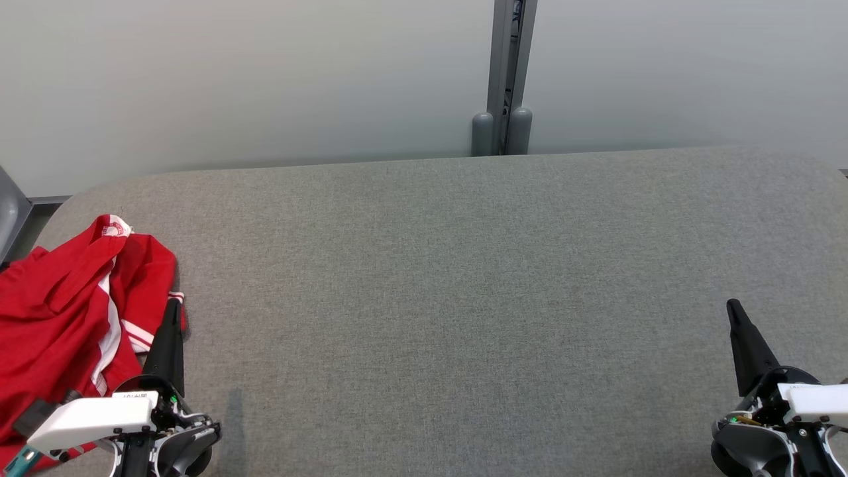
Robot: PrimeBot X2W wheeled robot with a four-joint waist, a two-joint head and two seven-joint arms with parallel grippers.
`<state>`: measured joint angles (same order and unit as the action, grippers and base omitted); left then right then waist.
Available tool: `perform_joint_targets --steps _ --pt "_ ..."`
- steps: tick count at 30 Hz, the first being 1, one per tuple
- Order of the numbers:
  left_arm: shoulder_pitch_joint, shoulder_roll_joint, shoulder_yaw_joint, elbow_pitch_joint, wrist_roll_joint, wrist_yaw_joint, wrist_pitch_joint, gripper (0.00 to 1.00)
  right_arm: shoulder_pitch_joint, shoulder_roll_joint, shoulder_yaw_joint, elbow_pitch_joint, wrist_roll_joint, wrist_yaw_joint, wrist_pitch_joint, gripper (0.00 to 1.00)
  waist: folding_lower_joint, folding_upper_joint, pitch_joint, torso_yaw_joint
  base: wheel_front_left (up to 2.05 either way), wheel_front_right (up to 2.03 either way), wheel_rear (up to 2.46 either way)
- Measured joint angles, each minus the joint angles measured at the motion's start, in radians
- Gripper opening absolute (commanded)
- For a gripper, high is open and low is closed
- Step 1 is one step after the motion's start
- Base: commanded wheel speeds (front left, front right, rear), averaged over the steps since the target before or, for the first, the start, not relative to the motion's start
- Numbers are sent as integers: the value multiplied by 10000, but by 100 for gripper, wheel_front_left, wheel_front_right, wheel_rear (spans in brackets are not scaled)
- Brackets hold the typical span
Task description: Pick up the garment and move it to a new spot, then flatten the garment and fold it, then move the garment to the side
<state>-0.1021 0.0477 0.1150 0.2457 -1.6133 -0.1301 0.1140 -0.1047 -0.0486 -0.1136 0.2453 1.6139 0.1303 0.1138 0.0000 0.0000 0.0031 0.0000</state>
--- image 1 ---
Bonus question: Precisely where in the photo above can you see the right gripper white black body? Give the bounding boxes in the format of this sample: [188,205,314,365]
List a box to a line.
[732,366,848,429]

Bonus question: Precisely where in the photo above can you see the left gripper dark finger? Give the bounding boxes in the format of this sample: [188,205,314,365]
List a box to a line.
[142,297,186,398]

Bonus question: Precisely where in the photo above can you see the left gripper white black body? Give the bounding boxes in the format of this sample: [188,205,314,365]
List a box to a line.
[26,374,214,459]

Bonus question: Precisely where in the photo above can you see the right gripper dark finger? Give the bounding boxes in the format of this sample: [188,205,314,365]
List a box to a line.
[726,298,782,399]

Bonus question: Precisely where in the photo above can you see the red white Bulls shorts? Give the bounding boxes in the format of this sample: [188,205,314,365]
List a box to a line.
[0,246,127,472]

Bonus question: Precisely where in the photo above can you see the grey chair leg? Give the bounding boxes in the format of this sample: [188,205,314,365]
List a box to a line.
[0,166,33,266]

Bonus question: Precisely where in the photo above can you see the grey cylindrical post foot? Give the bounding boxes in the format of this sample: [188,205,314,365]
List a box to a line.
[507,107,533,156]
[471,111,496,158]

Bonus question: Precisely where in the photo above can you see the grey metal partition post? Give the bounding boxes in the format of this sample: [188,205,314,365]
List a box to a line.
[487,0,539,156]

